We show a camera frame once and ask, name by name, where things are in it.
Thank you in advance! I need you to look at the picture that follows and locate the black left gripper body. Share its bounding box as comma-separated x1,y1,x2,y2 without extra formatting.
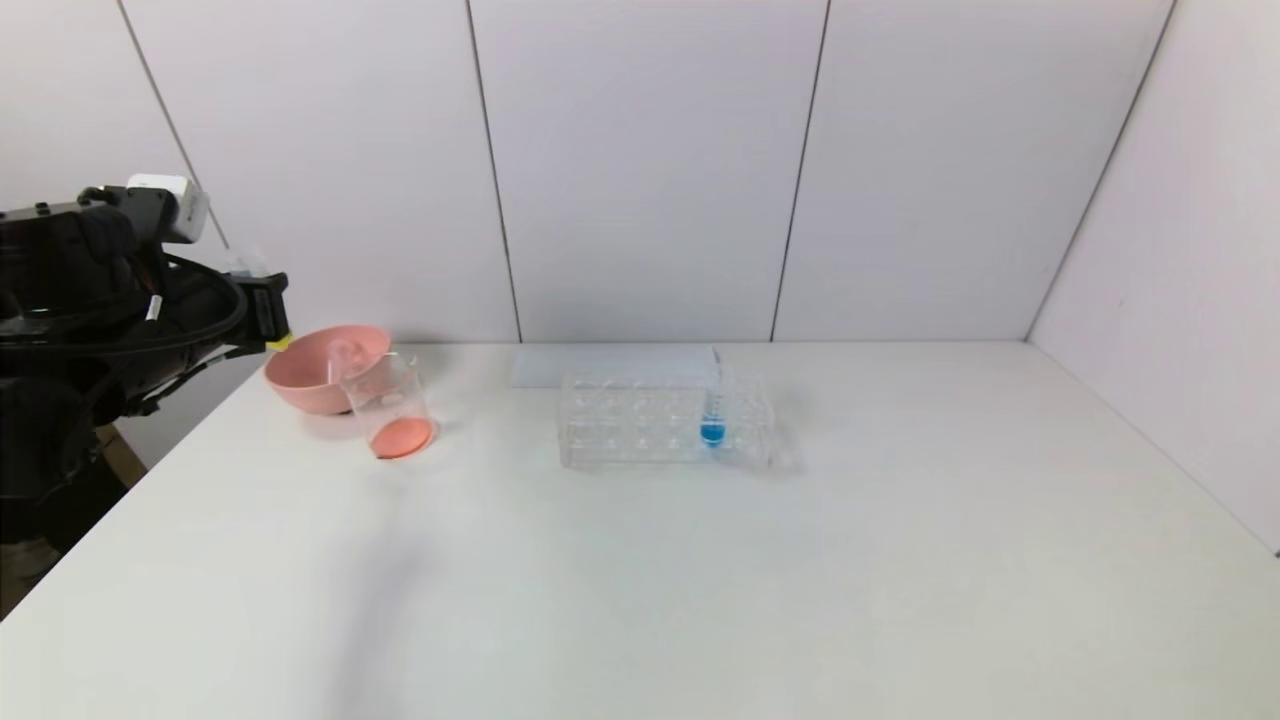
175,271,293,353

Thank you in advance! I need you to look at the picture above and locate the test tube with yellow pigment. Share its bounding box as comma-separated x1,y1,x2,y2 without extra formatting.
230,250,294,353

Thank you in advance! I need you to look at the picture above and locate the test tube with red pigment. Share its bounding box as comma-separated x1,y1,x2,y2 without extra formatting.
325,338,373,391

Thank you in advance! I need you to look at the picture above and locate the clear glass beaker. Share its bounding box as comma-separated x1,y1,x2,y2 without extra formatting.
340,353,438,461

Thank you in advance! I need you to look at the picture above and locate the clear acrylic test tube rack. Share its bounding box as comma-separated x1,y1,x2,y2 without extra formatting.
558,368,801,473

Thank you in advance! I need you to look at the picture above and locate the test tube with blue pigment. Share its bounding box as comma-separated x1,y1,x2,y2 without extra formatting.
700,358,729,449

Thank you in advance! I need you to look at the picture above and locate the pink plastic bowl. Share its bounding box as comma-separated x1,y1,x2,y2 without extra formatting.
264,325,394,416

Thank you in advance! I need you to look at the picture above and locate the white paper sheet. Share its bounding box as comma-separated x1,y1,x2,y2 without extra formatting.
512,346,721,389

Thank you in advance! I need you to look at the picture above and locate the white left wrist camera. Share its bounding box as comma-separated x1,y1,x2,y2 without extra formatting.
128,175,211,244

